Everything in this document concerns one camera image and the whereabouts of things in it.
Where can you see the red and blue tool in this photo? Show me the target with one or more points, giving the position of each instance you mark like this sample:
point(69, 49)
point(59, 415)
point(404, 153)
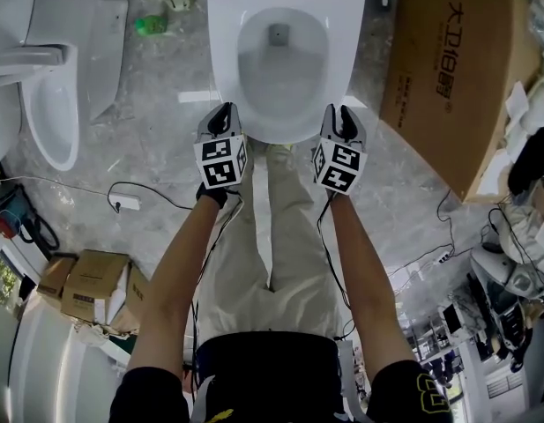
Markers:
point(16, 218)

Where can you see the white foam packing pieces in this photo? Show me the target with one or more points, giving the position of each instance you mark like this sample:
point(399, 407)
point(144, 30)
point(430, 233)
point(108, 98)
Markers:
point(518, 117)

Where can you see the white toilet with tank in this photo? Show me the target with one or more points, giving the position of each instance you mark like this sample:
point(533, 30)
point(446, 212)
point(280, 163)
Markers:
point(55, 104)

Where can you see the person's yellow-green shoe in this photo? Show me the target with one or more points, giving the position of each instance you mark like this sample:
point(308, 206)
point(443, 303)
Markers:
point(280, 148)

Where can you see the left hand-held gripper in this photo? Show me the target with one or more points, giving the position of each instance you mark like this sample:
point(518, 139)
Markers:
point(221, 165)

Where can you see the small brown cardboard box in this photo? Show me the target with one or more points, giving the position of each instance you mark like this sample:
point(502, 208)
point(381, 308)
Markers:
point(93, 284)
point(55, 276)

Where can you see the person's beige trousers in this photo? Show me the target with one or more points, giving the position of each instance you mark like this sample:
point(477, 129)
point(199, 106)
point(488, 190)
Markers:
point(271, 254)

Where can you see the large brown cardboard box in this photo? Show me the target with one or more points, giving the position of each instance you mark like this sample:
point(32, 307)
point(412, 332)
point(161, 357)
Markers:
point(452, 82)

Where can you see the white power strip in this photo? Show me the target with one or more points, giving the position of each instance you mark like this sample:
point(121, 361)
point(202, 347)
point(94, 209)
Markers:
point(127, 202)

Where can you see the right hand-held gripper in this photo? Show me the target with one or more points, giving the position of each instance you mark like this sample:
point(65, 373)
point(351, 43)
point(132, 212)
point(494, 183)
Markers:
point(337, 170)

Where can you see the white toilet with open bowl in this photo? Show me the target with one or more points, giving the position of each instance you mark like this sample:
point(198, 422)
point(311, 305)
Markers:
point(282, 73)

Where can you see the green plastic bottle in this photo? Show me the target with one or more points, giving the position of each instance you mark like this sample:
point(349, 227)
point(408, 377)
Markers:
point(151, 24)

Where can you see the white scooter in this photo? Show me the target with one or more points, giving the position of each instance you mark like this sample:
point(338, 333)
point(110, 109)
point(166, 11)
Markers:
point(509, 289)

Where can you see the person's black shirt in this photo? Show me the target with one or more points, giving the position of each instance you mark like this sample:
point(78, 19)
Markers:
point(271, 377)

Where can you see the black cloth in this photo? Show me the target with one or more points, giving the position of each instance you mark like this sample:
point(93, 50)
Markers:
point(531, 157)

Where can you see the person's left forearm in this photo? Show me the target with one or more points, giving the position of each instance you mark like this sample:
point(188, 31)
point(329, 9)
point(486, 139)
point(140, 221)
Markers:
point(179, 280)

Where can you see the person's left hand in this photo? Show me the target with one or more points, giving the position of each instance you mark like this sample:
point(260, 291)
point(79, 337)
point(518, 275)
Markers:
point(212, 195)

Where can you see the person's right forearm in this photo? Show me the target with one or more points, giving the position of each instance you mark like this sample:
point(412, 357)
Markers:
point(364, 280)

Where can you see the small white socket strip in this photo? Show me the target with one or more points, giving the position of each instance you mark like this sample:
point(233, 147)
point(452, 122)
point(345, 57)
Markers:
point(443, 257)

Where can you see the flat brown cardboard box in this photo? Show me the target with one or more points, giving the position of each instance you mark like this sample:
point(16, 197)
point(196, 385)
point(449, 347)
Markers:
point(137, 291)

